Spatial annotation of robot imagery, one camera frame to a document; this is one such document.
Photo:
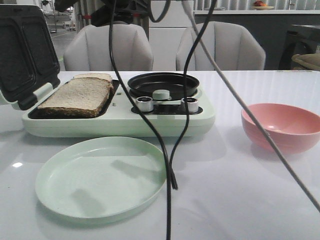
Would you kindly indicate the dark grey kitchen counter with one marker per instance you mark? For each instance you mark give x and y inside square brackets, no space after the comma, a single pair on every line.
[269,27]

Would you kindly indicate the grey upholstered chair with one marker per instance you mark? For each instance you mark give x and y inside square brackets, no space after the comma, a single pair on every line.
[89,50]
[231,46]

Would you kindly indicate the white bread slice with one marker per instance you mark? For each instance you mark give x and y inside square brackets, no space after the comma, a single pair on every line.
[103,76]
[82,97]

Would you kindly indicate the mint green breakfast maker base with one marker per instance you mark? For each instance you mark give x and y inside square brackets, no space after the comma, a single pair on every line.
[120,119]

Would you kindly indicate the pink plastic bowl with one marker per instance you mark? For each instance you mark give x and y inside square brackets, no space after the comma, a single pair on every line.
[293,129]

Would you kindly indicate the black round frying pan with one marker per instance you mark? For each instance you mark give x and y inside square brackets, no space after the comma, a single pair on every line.
[144,85]

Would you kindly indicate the beige sofa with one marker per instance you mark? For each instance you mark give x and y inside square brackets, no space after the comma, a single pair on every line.
[306,61]

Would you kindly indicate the left grey upholstered chair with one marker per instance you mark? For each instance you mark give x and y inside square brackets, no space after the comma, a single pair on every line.
[89,50]

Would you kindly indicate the right grey upholstered chair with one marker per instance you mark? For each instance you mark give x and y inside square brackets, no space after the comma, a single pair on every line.
[231,46]

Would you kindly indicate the fruit plate on counter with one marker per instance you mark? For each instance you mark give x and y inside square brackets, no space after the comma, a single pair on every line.
[261,5]

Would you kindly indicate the silver control knob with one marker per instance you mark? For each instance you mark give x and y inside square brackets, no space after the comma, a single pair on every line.
[191,103]
[145,104]

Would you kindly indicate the left silver control knob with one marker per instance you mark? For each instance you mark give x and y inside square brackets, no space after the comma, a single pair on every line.
[145,104]

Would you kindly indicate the right silver control knob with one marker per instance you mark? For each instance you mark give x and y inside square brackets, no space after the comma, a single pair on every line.
[191,103]

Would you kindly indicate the white refrigerator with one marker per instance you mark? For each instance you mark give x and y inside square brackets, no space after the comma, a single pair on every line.
[164,36]

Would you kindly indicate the mint green round plate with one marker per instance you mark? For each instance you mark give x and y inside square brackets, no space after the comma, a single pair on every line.
[101,180]

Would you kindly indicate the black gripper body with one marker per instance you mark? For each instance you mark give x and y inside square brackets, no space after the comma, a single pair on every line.
[98,12]

